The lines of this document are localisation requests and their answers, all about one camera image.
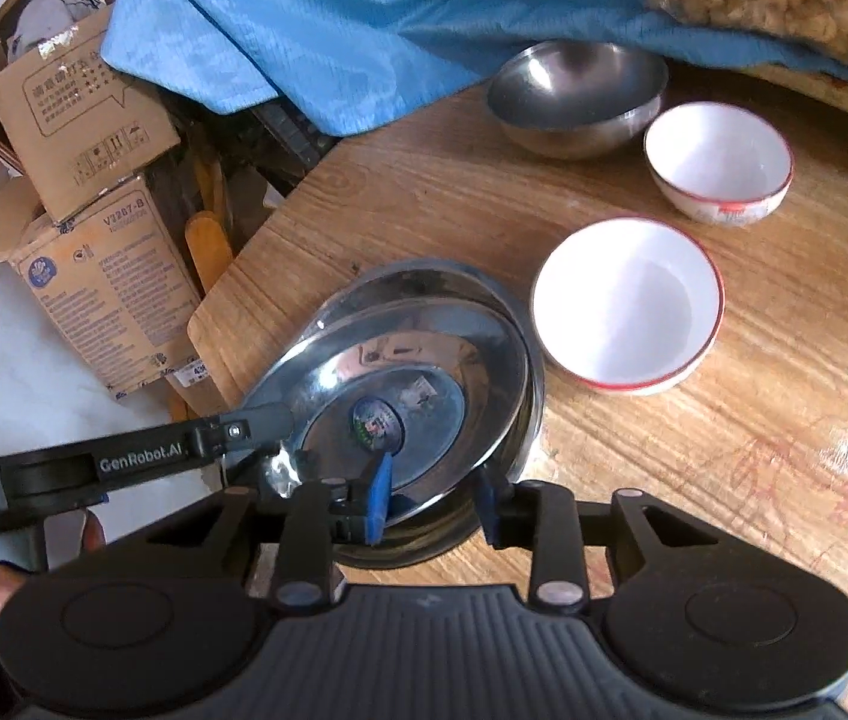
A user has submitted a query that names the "steel plate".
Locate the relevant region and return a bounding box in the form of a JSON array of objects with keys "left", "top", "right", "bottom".
[
  {"left": 300, "top": 259, "right": 545, "bottom": 571},
  {"left": 245, "top": 298, "right": 530, "bottom": 525}
]

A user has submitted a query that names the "large white red-rimmed bowl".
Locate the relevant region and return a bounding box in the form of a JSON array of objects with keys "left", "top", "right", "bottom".
[{"left": 530, "top": 218, "right": 725, "bottom": 395}]

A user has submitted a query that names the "small white red-rimmed bowl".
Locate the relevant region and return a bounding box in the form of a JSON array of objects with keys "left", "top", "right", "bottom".
[{"left": 643, "top": 101, "right": 795, "bottom": 227}]

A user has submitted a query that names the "stainless steel bowl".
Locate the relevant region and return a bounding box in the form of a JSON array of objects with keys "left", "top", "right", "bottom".
[{"left": 486, "top": 41, "right": 670, "bottom": 161}]

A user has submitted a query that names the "wooden chair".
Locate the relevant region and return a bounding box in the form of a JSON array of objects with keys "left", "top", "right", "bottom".
[{"left": 160, "top": 118, "right": 247, "bottom": 421}]

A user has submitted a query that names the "lower printed cardboard box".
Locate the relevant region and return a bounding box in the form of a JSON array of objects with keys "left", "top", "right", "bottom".
[{"left": 0, "top": 174, "right": 200, "bottom": 400}]

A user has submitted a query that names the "upper cardboard box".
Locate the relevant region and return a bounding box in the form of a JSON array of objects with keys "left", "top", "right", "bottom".
[{"left": 0, "top": 0, "right": 180, "bottom": 223}]

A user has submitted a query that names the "blue cloth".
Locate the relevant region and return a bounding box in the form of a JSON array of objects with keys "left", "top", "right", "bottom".
[{"left": 102, "top": 0, "right": 837, "bottom": 135}]

